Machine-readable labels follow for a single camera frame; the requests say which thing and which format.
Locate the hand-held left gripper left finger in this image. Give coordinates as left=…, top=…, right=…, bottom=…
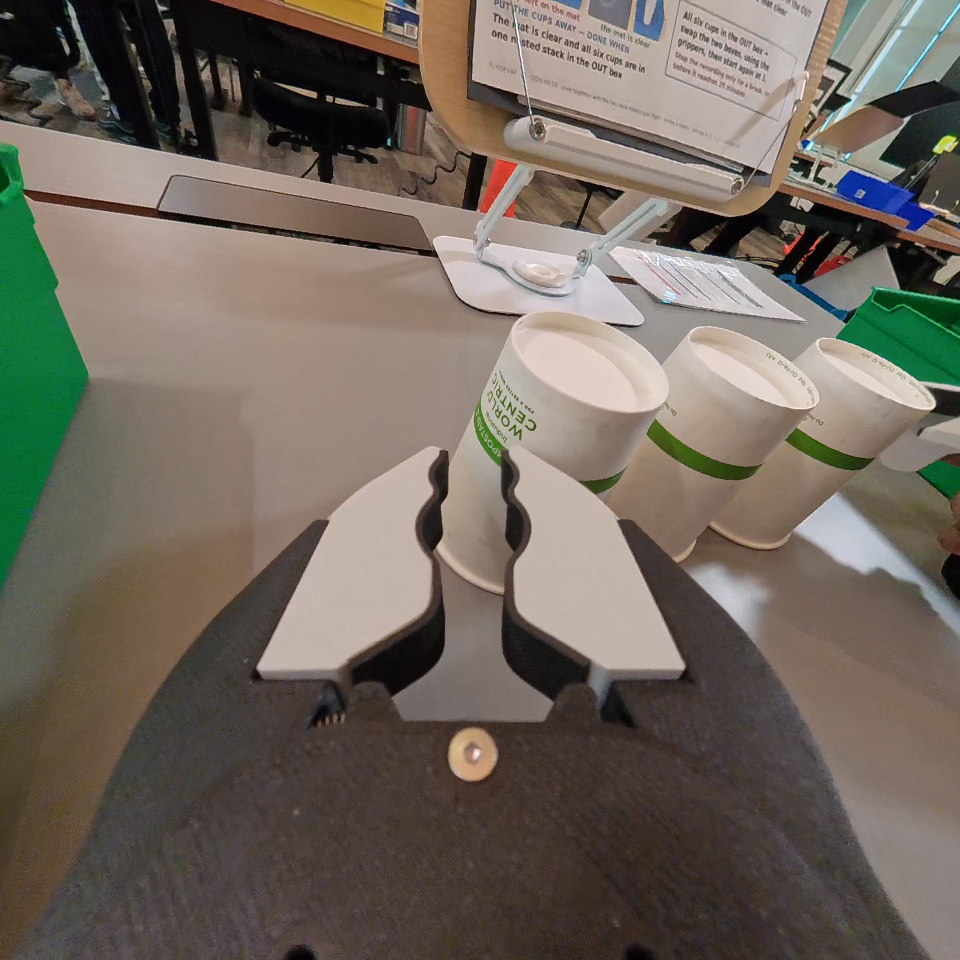
left=256, top=446, right=451, bottom=695

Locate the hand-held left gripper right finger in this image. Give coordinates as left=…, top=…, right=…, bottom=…
left=498, top=446, right=687, bottom=702

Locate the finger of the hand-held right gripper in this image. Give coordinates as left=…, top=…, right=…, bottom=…
left=881, top=416, right=960, bottom=475
left=916, top=378, right=960, bottom=436

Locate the green plastic bin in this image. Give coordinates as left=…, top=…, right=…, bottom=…
left=836, top=287, right=960, bottom=500
left=0, top=144, right=90, bottom=586

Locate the white paper cup green band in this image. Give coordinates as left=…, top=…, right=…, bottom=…
left=606, top=326, right=820, bottom=564
left=708, top=337, right=937, bottom=550
left=433, top=311, right=670, bottom=597

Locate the grey desk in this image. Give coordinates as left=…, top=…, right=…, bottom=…
left=0, top=120, right=960, bottom=960

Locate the black desk panel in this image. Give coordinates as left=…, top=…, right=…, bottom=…
left=156, top=174, right=436, bottom=252

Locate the grey leaning board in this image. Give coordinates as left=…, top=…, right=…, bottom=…
left=813, top=246, right=901, bottom=310

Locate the wooden work table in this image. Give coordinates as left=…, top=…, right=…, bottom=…
left=780, top=180, right=960, bottom=252

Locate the black computer monitor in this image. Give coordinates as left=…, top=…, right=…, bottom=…
left=879, top=112, right=960, bottom=172

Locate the laminated paper sheet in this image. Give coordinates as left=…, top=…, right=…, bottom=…
left=609, top=246, right=807, bottom=324

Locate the tan document stand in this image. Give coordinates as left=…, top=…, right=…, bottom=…
left=813, top=81, right=960, bottom=155

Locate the printed instruction sheet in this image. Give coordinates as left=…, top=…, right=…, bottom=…
left=468, top=0, right=830, bottom=170

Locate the black office chair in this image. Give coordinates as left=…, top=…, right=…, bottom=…
left=251, top=75, right=391, bottom=185

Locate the wooden background table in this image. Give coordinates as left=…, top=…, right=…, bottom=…
left=210, top=0, right=421, bottom=204

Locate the yellow plastic bin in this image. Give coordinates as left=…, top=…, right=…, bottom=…
left=285, top=0, right=387, bottom=35

